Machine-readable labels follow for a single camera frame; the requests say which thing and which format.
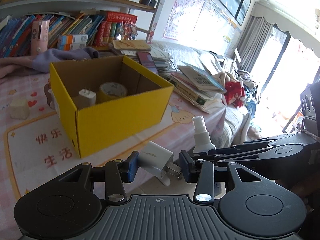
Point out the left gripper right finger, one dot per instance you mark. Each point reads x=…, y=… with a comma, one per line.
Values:
x=247, y=185

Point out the stack of books papers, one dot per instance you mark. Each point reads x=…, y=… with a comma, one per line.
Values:
x=181, y=67

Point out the cream heart block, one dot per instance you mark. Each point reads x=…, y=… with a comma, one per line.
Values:
x=19, y=108

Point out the red book set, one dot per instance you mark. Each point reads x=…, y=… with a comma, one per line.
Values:
x=112, y=27

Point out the white spray bottle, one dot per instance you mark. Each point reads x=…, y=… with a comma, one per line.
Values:
x=202, y=139

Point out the large white charger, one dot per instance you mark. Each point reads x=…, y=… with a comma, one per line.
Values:
x=86, y=98

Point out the orange white box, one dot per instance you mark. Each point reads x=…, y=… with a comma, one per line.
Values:
x=72, y=42

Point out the grey curtain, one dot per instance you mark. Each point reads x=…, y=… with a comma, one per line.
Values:
x=252, y=40

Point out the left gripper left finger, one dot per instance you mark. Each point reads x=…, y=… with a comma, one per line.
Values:
x=113, y=174

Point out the yellow cardboard box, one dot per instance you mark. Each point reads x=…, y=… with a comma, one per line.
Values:
x=95, y=128

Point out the yellow tape roll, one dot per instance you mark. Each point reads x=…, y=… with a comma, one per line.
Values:
x=111, y=91

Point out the small white charger plug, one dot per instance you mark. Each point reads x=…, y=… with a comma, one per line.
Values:
x=158, y=161

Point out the pink purple cloth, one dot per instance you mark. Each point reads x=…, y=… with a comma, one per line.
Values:
x=29, y=65

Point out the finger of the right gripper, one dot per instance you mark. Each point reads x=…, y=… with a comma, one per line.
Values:
x=240, y=156
x=250, y=143

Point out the pink checkered tablecloth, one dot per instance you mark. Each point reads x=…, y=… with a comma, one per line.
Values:
x=43, y=134

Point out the alphabet wall poster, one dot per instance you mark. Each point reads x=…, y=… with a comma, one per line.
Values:
x=202, y=24

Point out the white bookshelf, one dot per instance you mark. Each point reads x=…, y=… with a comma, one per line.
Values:
x=18, y=8

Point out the black smartphone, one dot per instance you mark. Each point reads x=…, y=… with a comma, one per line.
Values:
x=147, y=61

